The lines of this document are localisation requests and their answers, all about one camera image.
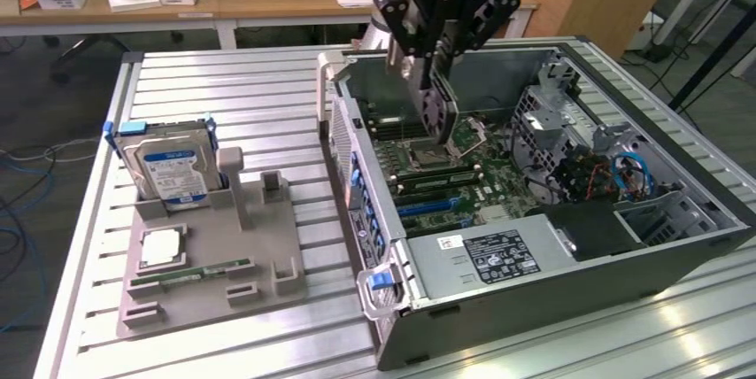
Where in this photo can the metal socket cover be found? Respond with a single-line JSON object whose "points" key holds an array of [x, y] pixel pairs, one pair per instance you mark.
{"points": [[470, 121]]}

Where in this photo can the metal disk bay cage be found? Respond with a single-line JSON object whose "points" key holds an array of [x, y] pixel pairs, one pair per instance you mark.
{"points": [[550, 122]]}

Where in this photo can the CPU socket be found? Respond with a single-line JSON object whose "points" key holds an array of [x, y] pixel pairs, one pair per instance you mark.
{"points": [[428, 157]]}

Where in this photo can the black slanted stand pole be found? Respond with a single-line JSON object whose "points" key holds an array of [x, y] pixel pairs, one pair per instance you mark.
{"points": [[712, 42]]}

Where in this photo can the green motherboard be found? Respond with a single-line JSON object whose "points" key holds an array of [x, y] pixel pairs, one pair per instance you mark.
{"points": [[496, 184]]}

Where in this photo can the long black expansion slot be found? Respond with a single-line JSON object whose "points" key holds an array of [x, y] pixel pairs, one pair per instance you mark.
{"points": [[431, 196]]}

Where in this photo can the blue expansion slot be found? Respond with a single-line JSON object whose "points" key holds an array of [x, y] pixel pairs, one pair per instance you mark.
{"points": [[431, 207]]}

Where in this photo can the silver chipset heat sink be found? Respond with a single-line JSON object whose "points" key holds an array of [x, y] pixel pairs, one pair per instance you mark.
{"points": [[496, 214]]}

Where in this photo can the hard disk drive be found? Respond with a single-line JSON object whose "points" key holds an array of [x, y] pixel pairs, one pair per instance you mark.
{"points": [[132, 127]]}

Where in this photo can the hard disk blue label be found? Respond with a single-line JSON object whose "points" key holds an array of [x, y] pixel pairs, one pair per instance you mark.
{"points": [[171, 171]]}

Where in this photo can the black office chair base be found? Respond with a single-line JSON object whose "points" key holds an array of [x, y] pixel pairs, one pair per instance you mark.
{"points": [[88, 44]]}

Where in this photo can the grey parts rack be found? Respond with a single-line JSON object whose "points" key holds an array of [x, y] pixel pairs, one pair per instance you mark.
{"points": [[260, 242]]}

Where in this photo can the grey power supply unit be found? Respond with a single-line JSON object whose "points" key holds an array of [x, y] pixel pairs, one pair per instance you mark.
{"points": [[438, 264]]}

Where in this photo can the blue case release latch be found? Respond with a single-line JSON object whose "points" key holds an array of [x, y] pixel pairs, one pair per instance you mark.
{"points": [[379, 284]]}

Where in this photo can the dark grey PC case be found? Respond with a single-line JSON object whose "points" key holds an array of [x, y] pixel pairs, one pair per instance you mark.
{"points": [[531, 299]]}

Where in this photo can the silver CPU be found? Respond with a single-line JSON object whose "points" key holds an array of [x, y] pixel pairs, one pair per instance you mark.
{"points": [[162, 247]]}

